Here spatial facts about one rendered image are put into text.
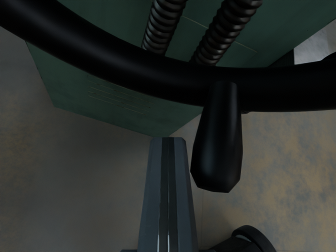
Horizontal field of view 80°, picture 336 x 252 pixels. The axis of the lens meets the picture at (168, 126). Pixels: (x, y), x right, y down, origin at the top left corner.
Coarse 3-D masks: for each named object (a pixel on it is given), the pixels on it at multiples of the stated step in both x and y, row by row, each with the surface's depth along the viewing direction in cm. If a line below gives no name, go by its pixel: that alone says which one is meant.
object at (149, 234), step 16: (160, 144) 10; (160, 160) 9; (160, 176) 8; (144, 192) 8; (160, 192) 7; (144, 208) 7; (160, 208) 7; (144, 224) 6; (160, 224) 6; (144, 240) 6; (160, 240) 6
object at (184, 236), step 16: (176, 144) 10; (176, 160) 9; (176, 176) 8; (176, 192) 7; (176, 208) 7; (192, 208) 7; (176, 224) 6; (192, 224) 6; (176, 240) 6; (192, 240) 6
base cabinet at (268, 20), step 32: (64, 0) 30; (96, 0) 29; (128, 0) 28; (192, 0) 27; (288, 0) 24; (320, 0) 24; (128, 32) 34; (192, 32) 31; (256, 32) 29; (288, 32) 28; (64, 64) 47; (224, 64) 36; (256, 64) 35; (64, 96) 64; (96, 96) 59; (128, 96) 55; (128, 128) 81; (160, 128) 73
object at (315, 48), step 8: (320, 32) 35; (304, 40) 32; (312, 40) 33; (320, 40) 34; (296, 48) 31; (304, 48) 32; (312, 48) 33; (320, 48) 33; (288, 56) 31; (296, 56) 30; (304, 56) 31; (312, 56) 32; (320, 56) 33; (272, 64) 34; (280, 64) 32; (288, 64) 31
